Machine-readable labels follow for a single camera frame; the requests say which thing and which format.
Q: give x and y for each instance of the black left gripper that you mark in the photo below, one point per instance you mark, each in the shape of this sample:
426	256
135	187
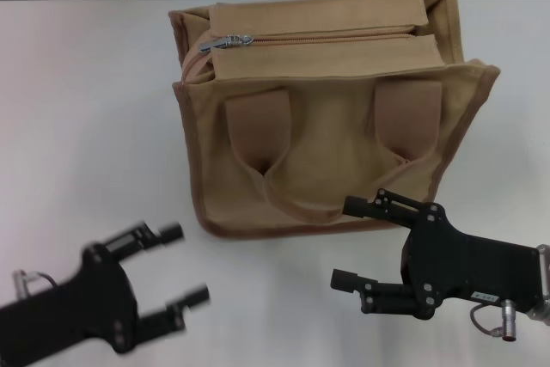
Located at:
86	298

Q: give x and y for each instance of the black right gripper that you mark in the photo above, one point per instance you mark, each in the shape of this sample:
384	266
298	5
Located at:
464	264

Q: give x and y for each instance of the khaki canvas food bag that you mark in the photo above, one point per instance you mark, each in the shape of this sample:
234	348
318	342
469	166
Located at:
326	160

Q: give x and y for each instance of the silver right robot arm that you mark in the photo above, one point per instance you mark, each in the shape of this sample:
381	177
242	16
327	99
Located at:
545	281

